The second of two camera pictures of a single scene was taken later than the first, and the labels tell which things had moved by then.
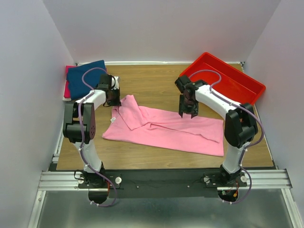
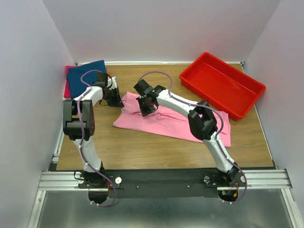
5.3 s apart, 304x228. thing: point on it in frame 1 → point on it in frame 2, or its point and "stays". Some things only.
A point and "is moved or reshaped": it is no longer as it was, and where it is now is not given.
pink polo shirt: (132, 122) is moved or reshaped
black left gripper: (118, 102) stays
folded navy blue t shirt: (78, 88) stays
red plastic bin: (233, 83) stays
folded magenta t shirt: (67, 91) stays
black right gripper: (194, 111) → (144, 112)
